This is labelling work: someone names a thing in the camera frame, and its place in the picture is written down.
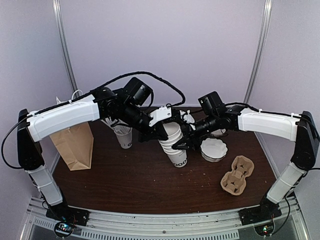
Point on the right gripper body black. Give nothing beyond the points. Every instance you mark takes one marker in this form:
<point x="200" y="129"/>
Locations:
<point x="190" y="135"/>

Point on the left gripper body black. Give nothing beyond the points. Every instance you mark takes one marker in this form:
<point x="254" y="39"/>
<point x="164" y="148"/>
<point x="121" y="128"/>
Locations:
<point x="142" y="135"/>

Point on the stack of white paper cups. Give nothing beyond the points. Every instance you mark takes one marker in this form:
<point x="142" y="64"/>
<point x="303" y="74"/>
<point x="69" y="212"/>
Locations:
<point x="177" y="157"/>

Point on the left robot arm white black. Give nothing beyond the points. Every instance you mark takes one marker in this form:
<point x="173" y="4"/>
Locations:
<point x="34" y="126"/>

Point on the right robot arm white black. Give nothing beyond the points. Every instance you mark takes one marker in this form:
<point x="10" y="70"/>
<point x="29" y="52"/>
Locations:
<point x="298" y="128"/>

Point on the brown paper takeout bag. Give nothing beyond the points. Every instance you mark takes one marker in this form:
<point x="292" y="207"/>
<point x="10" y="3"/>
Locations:
<point x="75" y="146"/>

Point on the white cup holding straws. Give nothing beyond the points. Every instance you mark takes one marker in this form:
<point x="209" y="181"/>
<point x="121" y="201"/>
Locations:
<point x="124" y="136"/>

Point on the bundle of wrapped white straws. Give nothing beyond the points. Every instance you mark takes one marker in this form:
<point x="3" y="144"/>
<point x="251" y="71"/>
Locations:
<point x="117" y="125"/>

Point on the white scalloped bowl black rim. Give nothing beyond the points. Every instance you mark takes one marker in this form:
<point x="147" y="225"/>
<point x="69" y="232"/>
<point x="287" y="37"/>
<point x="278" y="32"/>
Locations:
<point x="213" y="150"/>

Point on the brown cardboard cup carrier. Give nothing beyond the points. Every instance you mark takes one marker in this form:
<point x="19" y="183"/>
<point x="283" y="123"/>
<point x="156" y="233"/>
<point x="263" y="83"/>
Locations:
<point x="234" y="181"/>

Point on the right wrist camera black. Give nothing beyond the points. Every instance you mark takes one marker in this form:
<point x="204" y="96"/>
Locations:
<point x="212" y="104"/>

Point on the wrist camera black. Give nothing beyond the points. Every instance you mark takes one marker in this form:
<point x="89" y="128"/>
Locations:
<point x="212" y="104"/>
<point x="137" y="91"/>

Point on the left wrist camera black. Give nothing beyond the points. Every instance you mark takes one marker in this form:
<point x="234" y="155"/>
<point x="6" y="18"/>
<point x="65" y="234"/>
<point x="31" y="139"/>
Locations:
<point x="137" y="91"/>

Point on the aluminium front rail frame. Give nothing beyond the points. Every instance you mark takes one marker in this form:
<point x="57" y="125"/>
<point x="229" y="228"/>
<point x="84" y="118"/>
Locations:
<point x="218" y="225"/>

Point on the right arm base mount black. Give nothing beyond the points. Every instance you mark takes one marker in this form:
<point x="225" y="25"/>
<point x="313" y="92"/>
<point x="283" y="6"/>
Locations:
<point x="266" y="210"/>

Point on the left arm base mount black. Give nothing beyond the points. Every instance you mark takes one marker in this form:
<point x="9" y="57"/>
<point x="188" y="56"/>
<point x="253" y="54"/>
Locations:
<point x="67" y="214"/>

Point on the right aluminium corner post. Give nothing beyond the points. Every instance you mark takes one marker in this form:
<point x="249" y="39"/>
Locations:
<point x="263" y="35"/>

